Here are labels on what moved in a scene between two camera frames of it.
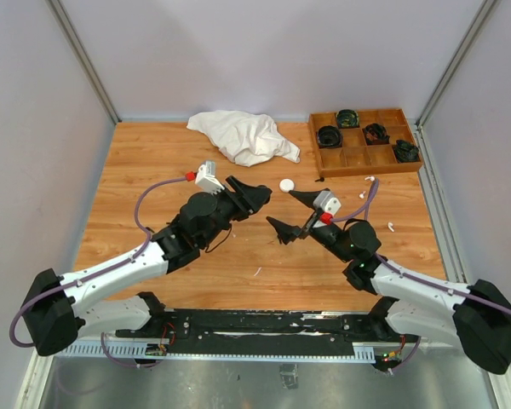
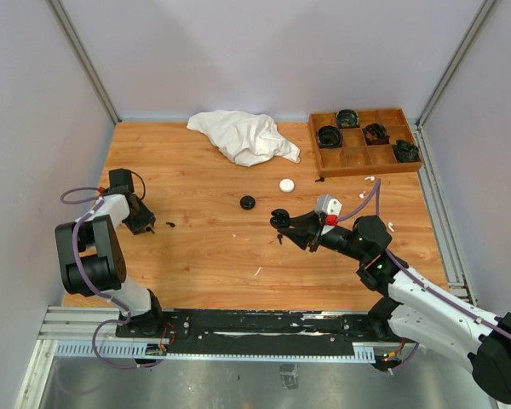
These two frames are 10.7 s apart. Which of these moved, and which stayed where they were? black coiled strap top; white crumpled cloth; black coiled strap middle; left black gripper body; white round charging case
Moved: left black gripper body
Stayed: white crumpled cloth; white round charging case; black coiled strap top; black coiled strap middle
